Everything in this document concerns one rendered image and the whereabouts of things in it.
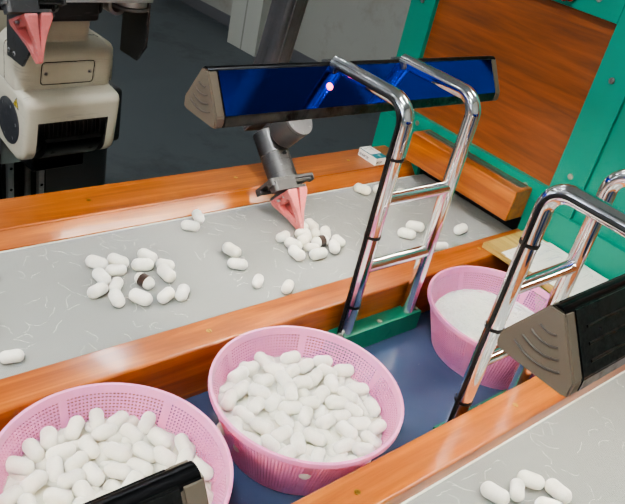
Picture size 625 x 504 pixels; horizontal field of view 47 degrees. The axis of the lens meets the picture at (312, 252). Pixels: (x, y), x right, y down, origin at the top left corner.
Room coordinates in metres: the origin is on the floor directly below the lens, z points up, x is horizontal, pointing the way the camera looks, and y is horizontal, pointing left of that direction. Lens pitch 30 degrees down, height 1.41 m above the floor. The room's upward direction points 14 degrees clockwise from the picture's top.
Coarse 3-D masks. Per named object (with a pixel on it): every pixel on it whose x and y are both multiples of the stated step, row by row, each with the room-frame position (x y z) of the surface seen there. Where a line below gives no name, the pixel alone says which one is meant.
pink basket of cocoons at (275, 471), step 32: (224, 352) 0.78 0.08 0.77; (256, 352) 0.83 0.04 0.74; (320, 352) 0.86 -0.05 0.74; (384, 384) 0.81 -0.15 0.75; (224, 416) 0.65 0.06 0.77; (384, 416) 0.77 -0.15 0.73; (256, 448) 0.62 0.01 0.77; (384, 448) 0.67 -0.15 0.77; (256, 480) 0.65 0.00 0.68; (288, 480) 0.63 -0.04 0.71; (320, 480) 0.63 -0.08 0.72
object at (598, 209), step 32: (544, 192) 0.79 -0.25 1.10; (576, 192) 0.77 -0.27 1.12; (608, 192) 0.89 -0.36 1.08; (544, 224) 0.79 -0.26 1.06; (608, 224) 0.73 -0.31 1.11; (576, 256) 0.89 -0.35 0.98; (512, 288) 0.78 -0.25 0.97; (480, 352) 0.79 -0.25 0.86; (512, 384) 0.90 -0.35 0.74; (448, 416) 0.79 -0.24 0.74
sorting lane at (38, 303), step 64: (320, 192) 1.40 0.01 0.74; (0, 256) 0.91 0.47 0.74; (64, 256) 0.95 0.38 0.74; (128, 256) 0.99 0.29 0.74; (192, 256) 1.04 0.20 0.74; (256, 256) 1.08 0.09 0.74; (0, 320) 0.76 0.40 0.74; (64, 320) 0.79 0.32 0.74; (128, 320) 0.83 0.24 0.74; (192, 320) 0.86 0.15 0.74
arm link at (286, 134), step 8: (304, 120) 1.26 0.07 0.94; (248, 128) 1.29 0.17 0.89; (256, 128) 1.31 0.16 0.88; (272, 128) 1.26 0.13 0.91; (280, 128) 1.24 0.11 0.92; (288, 128) 1.23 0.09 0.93; (296, 128) 1.24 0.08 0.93; (304, 128) 1.25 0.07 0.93; (272, 136) 1.26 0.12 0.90; (280, 136) 1.25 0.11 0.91; (288, 136) 1.24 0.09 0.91; (296, 136) 1.24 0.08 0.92; (280, 144) 1.25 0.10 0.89; (288, 144) 1.25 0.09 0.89
